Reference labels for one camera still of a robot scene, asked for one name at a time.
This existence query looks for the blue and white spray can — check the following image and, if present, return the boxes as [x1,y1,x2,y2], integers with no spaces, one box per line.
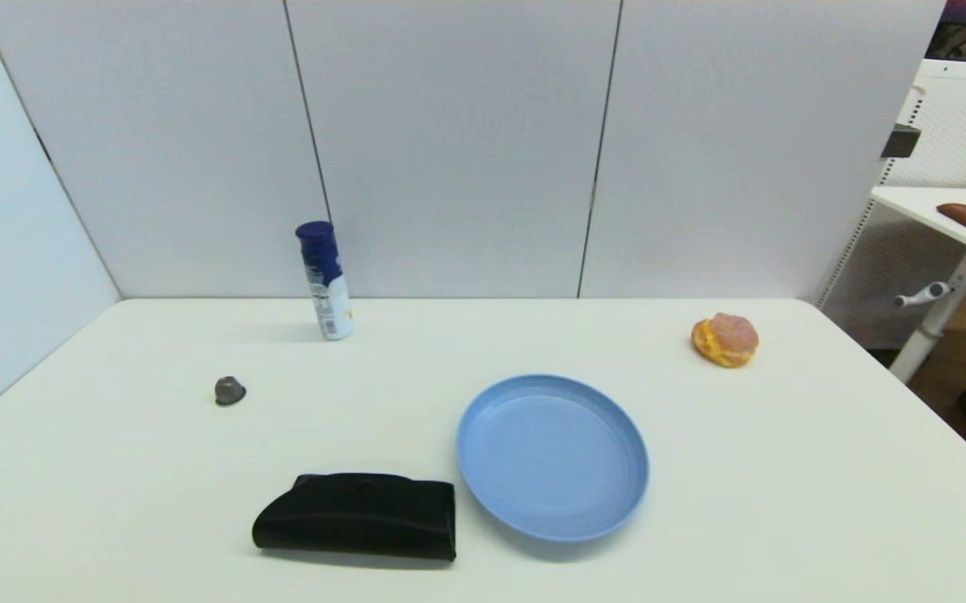
[295,221,355,342]

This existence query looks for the blue round plate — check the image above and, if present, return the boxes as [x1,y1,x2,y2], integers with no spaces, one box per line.
[456,374,650,544]

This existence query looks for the pink and yellow pastry bun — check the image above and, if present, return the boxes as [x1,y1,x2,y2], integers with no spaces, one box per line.
[691,313,760,369]

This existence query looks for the black folded cloth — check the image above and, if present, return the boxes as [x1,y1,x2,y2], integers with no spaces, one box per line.
[251,473,457,563]

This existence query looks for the white side desk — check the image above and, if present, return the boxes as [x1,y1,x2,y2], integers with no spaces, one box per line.
[870,186,966,384]

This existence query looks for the white pegboard panel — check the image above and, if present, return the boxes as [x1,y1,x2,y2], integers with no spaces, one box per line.
[818,59,966,349]

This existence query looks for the white desk crank handle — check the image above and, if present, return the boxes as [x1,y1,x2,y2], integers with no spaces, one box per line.
[894,282,951,308]

